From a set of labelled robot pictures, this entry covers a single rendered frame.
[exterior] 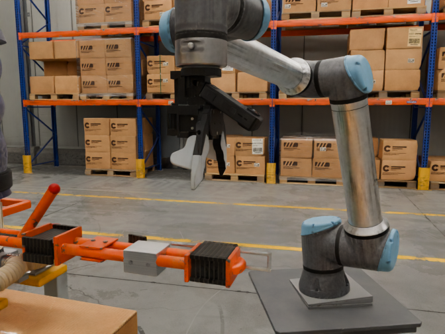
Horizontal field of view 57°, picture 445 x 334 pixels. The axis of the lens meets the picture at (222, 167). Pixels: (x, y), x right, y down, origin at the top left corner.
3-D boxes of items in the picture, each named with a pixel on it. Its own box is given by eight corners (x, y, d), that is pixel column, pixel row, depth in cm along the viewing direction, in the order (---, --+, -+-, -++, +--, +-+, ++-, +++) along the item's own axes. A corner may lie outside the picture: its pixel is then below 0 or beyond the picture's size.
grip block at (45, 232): (19, 262, 82) (17, 234, 81) (52, 246, 91) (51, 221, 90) (55, 268, 79) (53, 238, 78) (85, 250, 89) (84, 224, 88)
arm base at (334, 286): (291, 283, 164) (289, 259, 163) (334, 275, 168) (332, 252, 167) (312, 302, 145) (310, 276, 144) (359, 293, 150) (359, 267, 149)
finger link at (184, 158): (167, 188, 68) (179, 140, 72) (200, 190, 66) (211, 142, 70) (159, 179, 65) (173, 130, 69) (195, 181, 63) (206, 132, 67)
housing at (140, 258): (122, 273, 77) (121, 250, 76) (139, 260, 83) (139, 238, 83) (155, 278, 75) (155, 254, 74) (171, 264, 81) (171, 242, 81)
